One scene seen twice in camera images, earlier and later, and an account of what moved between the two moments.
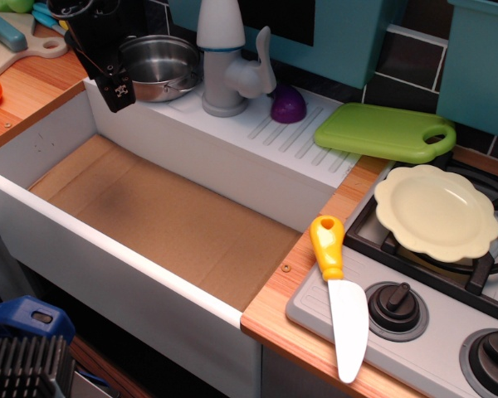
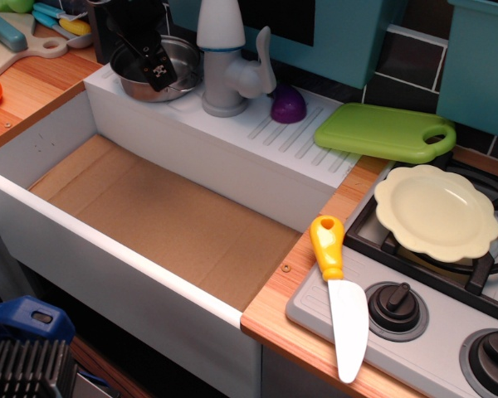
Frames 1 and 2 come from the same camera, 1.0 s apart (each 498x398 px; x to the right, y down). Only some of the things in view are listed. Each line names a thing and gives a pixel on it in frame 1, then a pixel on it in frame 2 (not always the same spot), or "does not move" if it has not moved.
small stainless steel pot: [162, 66] does not move
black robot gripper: [96, 31] to [134, 27]
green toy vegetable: [14, 6] does not move
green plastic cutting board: [388, 133] does not move
